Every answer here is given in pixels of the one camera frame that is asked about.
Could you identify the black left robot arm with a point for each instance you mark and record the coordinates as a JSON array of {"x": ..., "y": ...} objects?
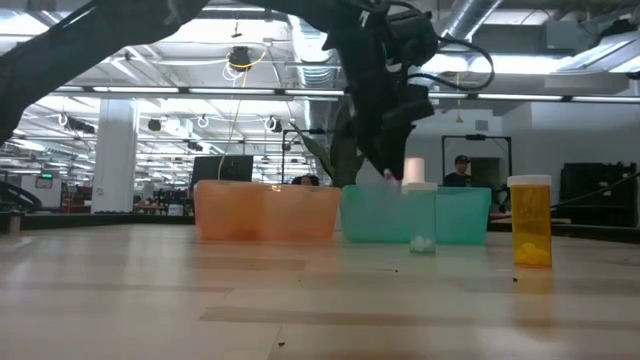
[{"x": 75, "y": 45}]

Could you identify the black background cabinet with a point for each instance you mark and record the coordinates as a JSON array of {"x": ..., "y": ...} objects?
[{"x": 595, "y": 195}]

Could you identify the orange medicine bottle white cap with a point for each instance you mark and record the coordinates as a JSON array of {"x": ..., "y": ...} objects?
[{"x": 530, "y": 225}]

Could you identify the silver ceiling duct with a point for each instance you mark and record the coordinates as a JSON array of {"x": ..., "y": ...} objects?
[{"x": 470, "y": 17}]

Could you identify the white cylindrical object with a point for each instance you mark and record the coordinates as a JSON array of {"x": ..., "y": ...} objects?
[{"x": 414, "y": 170}]

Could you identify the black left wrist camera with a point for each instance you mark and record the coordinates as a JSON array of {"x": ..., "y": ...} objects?
[{"x": 415, "y": 40}]

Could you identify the orange plastic bin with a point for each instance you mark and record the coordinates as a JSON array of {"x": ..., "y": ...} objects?
[{"x": 265, "y": 212}]

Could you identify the green plastic bin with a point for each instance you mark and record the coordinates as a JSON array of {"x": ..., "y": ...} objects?
[{"x": 375, "y": 215}]

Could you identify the person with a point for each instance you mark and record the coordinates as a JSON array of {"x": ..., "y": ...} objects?
[
  {"x": 457, "y": 177},
  {"x": 305, "y": 180}
]

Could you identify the black ceiling camera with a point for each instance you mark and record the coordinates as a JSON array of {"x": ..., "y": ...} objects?
[{"x": 240, "y": 57}]

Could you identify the black background rig frame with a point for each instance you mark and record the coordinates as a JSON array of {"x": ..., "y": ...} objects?
[
  {"x": 509, "y": 160},
  {"x": 284, "y": 155}
]

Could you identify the white building column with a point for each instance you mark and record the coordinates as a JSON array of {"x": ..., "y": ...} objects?
[{"x": 115, "y": 155}]

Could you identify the green snake plant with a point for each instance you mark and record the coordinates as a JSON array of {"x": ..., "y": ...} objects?
[{"x": 345, "y": 170}]

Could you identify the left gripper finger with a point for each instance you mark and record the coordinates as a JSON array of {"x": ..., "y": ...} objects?
[
  {"x": 367, "y": 142},
  {"x": 402, "y": 145}
]

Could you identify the black background monitor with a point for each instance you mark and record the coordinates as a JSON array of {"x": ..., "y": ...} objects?
[{"x": 222, "y": 170}]

